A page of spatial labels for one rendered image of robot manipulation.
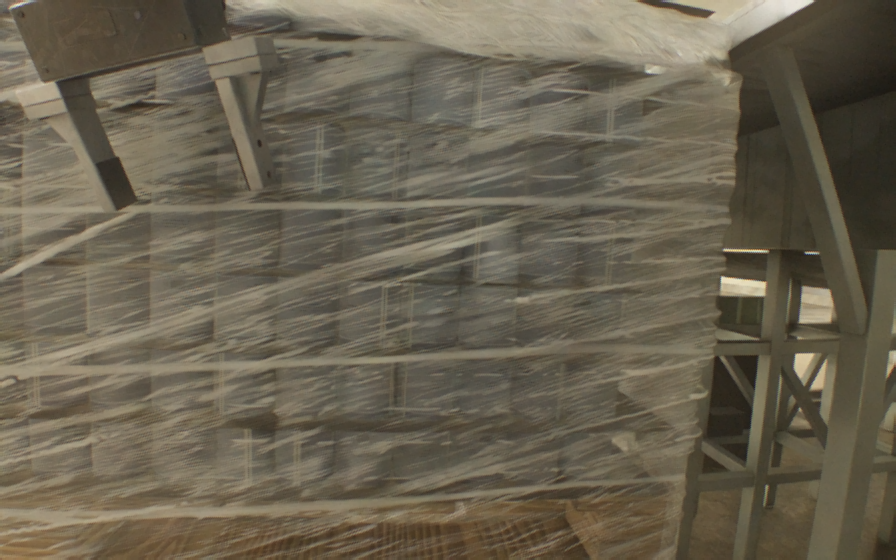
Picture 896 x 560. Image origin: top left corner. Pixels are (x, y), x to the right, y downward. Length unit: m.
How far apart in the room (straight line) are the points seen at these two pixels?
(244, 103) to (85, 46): 0.11
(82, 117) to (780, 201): 0.97
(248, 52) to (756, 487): 1.32
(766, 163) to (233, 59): 0.89
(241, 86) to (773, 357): 1.18
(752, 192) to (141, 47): 0.95
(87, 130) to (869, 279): 0.86
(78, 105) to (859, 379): 0.90
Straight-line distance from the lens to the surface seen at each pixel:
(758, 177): 1.00
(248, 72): 0.34
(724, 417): 1.52
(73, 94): 0.44
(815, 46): 0.77
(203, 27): 0.36
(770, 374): 1.26
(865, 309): 0.75
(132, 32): 0.38
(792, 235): 0.93
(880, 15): 0.71
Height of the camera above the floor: 0.80
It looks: 5 degrees down
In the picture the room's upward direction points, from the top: 2 degrees clockwise
